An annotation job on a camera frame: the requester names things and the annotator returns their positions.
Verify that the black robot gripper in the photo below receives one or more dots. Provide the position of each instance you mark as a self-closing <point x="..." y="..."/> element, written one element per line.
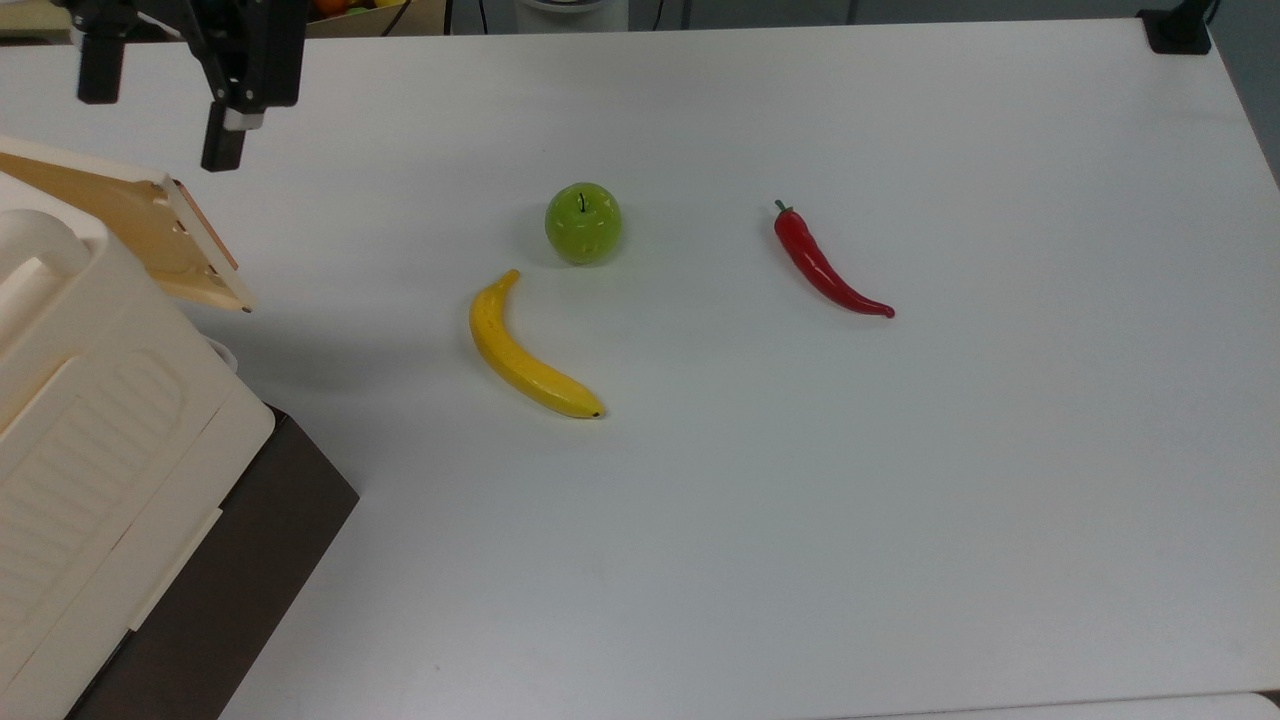
<point x="255" y="50"/>

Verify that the cream cabinet door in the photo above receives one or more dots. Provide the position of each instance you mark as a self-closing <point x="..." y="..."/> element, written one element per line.
<point x="150" y="225"/>

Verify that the cream plastic cabinet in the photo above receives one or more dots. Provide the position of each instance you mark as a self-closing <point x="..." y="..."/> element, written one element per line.
<point x="90" y="420"/>

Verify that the beige side table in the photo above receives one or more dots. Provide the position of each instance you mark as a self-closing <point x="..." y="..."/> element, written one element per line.
<point x="25" y="18"/>

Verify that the beige box with fruit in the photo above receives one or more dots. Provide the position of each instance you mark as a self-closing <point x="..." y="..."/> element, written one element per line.
<point x="380" y="20"/>

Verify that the yellow toy banana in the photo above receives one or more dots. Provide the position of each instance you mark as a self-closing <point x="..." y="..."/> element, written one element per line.
<point x="515" y="355"/>

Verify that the green toy apple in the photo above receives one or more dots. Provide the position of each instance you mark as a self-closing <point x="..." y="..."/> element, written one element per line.
<point x="583" y="224"/>

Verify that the dark brown base box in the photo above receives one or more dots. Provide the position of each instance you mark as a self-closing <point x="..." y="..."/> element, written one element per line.
<point x="240" y="560"/>

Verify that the red toy chili pepper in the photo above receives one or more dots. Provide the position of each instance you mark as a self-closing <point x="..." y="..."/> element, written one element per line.
<point x="815" y="265"/>

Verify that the black table clamp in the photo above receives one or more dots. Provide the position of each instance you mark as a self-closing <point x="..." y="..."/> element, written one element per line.
<point x="1178" y="32"/>

